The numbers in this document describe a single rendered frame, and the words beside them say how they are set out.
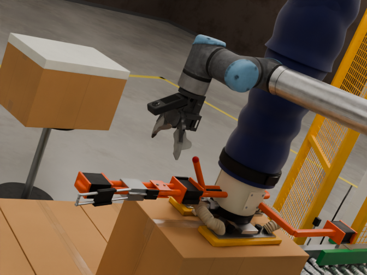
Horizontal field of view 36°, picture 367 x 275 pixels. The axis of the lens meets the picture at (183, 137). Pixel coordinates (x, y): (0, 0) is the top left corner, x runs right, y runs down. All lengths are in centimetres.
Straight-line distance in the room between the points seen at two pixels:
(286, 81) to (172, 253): 65
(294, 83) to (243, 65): 15
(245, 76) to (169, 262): 65
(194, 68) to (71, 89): 168
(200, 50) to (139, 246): 73
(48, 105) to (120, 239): 133
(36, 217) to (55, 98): 91
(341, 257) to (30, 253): 173
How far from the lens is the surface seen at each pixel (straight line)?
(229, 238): 196
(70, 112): 331
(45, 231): 244
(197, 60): 163
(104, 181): 167
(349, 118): 150
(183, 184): 189
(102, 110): 345
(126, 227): 204
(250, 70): 156
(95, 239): 250
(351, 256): 335
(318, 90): 156
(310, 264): 314
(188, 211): 203
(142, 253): 195
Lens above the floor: 177
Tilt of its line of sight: 17 degrees down
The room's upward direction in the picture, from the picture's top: 22 degrees clockwise
